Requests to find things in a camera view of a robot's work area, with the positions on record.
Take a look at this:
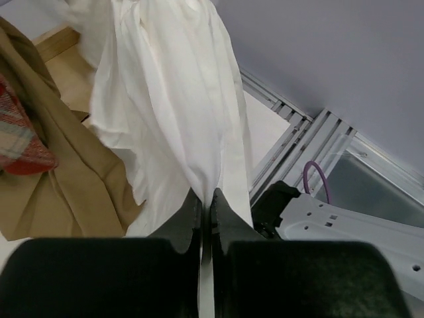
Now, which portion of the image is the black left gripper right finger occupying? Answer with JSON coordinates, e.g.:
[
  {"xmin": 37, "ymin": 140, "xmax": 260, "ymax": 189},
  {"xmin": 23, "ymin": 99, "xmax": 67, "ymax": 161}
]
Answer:
[{"xmin": 211, "ymin": 189, "xmax": 406, "ymax": 317}]

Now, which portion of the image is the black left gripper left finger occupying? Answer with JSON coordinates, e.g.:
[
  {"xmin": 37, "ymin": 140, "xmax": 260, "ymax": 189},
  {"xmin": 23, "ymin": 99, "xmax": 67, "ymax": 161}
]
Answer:
[{"xmin": 1, "ymin": 191, "xmax": 202, "ymax": 317}]

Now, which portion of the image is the tan skirt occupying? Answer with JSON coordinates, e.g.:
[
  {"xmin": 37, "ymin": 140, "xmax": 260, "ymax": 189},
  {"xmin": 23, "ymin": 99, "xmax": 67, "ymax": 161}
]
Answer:
[{"xmin": 1, "ymin": 20, "xmax": 140, "ymax": 240}]

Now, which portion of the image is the white skirt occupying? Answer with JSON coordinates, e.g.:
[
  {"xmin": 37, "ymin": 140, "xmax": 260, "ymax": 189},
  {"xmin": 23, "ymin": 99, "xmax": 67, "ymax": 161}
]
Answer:
[{"xmin": 66, "ymin": 0, "xmax": 254, "ymax": 318}]

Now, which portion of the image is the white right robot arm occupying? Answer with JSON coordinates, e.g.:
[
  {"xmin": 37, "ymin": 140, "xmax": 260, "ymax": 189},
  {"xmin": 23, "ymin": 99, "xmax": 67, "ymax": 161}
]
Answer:
[{"xmin": 252, "ymin": 181, "xmax": 423, "ymax": 299}]

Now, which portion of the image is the red plaid skirt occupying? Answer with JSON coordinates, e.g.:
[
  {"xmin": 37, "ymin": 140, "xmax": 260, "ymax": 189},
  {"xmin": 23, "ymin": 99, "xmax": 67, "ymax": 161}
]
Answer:
[{"xmin": 1, "ymin": 76, "xmax": 58, "ymax": 176}]

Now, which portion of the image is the wooden clothes rack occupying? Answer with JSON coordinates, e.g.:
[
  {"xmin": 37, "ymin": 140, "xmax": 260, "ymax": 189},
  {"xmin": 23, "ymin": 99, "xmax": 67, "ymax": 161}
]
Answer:
[{"xmin": 32, "ymin": 25, "xmax": 94, "ymax": 127}]

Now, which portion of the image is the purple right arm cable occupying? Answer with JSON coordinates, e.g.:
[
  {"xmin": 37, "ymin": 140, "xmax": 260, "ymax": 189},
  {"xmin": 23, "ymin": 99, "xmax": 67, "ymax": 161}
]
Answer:
[{"xmin": 303, "ymin": 160, "xmax": 333, "ymax": 203}]

